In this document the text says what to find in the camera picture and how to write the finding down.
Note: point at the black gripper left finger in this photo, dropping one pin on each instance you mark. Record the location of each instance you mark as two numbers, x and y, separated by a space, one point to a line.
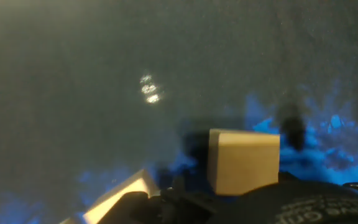
141 208

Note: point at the printed landscape desk mat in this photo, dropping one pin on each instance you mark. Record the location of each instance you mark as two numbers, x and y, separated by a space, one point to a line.
73 77

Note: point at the large wooden cube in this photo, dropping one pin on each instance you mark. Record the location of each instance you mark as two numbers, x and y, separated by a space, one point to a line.
244 165
117 199

